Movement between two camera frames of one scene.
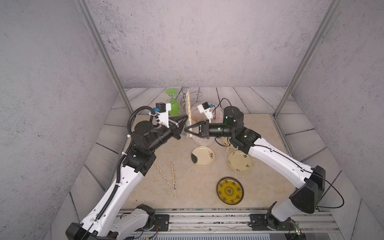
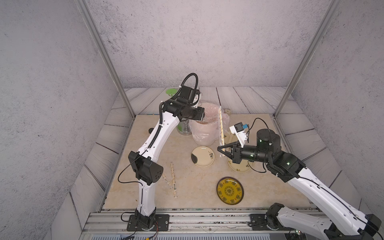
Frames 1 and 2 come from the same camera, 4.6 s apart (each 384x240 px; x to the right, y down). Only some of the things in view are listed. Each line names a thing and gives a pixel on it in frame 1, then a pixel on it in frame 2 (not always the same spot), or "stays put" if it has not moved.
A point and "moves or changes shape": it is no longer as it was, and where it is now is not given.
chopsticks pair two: [174, 191] stays put
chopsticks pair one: [160, 171] stays put
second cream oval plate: [225, 140] stays put
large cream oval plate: [239, 161] stays put
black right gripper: [205, 126] to [236, 154]
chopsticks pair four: [188, 114] moves or changes shape
